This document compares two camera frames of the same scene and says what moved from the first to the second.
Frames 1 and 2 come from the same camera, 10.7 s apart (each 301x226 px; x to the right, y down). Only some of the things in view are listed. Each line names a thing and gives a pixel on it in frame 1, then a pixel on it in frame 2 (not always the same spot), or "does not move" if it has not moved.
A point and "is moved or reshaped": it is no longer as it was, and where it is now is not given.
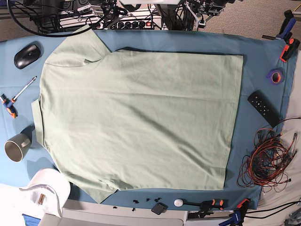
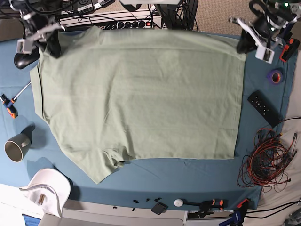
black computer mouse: [27, 55] does not move
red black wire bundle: [272, 151] does not move
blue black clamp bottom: [238, 216] does not move
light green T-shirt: [137, 120] is moved or reshaped
